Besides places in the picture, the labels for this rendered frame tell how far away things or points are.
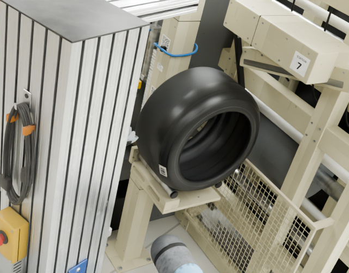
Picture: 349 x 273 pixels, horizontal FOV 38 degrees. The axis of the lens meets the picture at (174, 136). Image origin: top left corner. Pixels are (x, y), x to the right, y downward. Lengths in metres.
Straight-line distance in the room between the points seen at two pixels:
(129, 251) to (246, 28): 1.62
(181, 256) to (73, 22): 0.77
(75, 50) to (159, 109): 1.23
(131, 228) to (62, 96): 2.08
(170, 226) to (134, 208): 0.70
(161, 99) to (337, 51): 0.78
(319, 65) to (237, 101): 0.40
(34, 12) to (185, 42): 1.40
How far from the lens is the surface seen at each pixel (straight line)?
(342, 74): 2.22
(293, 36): 2.22
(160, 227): 3.64
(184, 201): 2.63
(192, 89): 2.25
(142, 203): 3.02
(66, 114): 1.14
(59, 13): 1.19
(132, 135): 2.19
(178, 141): 2.21
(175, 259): 1.54
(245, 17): 2.43
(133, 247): 3.28
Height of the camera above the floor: 2.45
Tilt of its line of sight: 32 degrees down
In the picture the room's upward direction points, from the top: 15 degrees clockwise
